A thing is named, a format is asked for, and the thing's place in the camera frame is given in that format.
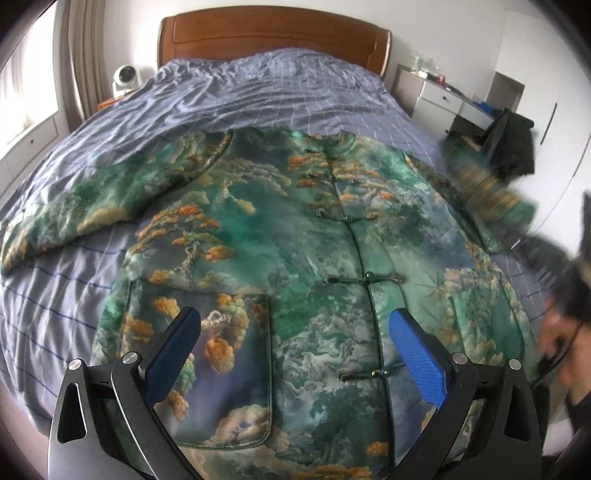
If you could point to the orange wooden nightstand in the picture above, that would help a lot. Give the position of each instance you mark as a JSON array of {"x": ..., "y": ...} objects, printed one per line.
[{"x": 111, "y": 102}]

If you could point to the blue plastic item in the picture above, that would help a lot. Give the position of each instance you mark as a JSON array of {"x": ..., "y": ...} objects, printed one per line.
[{"x": 486, "y": 109}]

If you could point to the person's right hand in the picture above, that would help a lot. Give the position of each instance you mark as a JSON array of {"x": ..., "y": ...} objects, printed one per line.
[{"x": 556, "y": 332}]

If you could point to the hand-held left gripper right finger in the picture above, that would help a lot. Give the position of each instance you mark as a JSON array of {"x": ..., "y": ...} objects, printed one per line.
[{"x": 418, "y": 357}]

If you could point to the white round fan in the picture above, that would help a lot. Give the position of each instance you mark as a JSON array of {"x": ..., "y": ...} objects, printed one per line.
[{"x": 125, "y": 79}]

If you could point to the white window bench drawers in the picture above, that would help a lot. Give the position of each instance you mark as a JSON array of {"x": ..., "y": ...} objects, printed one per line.
[{"x": 27, "y": 147}]

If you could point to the black garment on chair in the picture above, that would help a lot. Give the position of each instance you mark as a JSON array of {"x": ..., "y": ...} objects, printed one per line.
[{"x": 508, "y": 143}]

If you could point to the beige curtain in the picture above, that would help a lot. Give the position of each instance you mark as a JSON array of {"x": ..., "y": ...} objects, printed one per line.
[{"x": 85, "y": 60}]

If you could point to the white drawer cabinet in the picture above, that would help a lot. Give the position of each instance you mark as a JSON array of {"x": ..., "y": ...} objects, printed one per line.
[{"x": 436, "y": 97}]

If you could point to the wooden bed headboard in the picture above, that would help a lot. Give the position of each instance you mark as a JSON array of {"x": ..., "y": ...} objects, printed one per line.
[{"x": 277, "y": 34}]

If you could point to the person's right forearm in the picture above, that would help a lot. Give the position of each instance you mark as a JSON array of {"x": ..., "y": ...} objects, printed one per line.
[{"x": 581, "y": 397}]

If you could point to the green cloud print jacket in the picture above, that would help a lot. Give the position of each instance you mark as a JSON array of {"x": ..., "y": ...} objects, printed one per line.
[{"x": 277, "y": 230}]

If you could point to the white wardrobe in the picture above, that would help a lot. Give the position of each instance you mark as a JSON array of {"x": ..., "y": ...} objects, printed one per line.
[{"x": 563, "y": 115}]

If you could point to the blue checked bed duvet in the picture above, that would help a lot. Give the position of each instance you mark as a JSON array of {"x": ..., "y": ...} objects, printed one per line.
[{"x": 207, "y": 92}]

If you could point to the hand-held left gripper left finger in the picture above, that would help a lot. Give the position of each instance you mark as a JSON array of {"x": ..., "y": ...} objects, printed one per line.
[{"x": 173, "y": 355}]

